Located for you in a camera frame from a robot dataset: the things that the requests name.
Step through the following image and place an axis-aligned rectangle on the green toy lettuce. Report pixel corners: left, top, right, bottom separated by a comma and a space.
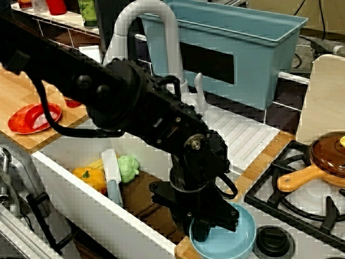
117, 155, 141, 184

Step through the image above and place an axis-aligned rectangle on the white toy kitchen unit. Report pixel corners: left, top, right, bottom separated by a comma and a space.
0, 2, 345, 259

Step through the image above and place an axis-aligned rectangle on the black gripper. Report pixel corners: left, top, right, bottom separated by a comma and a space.
149, 180, 240, 242

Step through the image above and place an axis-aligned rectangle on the white bin support rail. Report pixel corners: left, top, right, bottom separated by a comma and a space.
277, 71, 311, 85

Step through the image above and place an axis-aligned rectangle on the orange toy frying pan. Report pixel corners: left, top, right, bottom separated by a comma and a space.
277, 161, 345, 193

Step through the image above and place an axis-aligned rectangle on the light wooden panel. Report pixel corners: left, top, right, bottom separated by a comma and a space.
295, 53, 345, 144

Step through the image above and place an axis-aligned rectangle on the grey toy faucet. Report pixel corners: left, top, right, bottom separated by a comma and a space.
103, 0, 210, 114

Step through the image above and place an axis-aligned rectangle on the black stove grate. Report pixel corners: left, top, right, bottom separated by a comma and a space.
244, 140, 345, 250

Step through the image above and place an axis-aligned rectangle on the yellow toy corn cob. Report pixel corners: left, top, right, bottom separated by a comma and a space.
86, 154, 121, 171

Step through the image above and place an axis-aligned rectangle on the brown pan lid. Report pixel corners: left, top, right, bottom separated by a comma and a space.
308, 131, 345, 176

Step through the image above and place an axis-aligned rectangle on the red plastic cup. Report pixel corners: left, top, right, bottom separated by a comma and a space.
45, 0, 67, 16

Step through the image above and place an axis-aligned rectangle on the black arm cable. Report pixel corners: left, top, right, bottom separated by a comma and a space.
34, 78, 125, 138

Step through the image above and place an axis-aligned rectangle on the large teal plastic bin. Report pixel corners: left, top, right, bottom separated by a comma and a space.
139, 0, 309, 110

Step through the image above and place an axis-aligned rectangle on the black oven door handle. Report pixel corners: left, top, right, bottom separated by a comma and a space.
26, 193, 79, 256

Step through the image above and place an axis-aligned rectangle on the pink toy ham slice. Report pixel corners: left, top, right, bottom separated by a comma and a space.
32, 111, 59, 129

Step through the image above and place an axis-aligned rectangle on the light blue bowl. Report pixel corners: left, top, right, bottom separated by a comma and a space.
188, 202, 257, 259

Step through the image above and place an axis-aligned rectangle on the brown folded cloth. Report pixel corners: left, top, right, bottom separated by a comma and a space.
120, 171, 189, 243

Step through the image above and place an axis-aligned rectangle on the red plastic plate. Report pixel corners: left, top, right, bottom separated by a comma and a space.
8, 103, 63, 135

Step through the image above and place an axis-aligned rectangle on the metal clamp bracket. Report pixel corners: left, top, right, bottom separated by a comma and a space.
0, 147, 22, 216

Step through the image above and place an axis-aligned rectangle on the green glass bottle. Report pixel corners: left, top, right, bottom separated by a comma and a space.
77, 0, 98, 28

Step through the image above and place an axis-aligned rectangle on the toy knife blue handle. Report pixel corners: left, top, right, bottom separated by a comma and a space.
101, 148, 124, 208

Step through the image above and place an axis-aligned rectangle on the orange toy bell pepper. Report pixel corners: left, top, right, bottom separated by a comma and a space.
72, 167, 108, 195

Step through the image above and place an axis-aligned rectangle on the black stove knob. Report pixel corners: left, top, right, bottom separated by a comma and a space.
253, 225, 296, 258

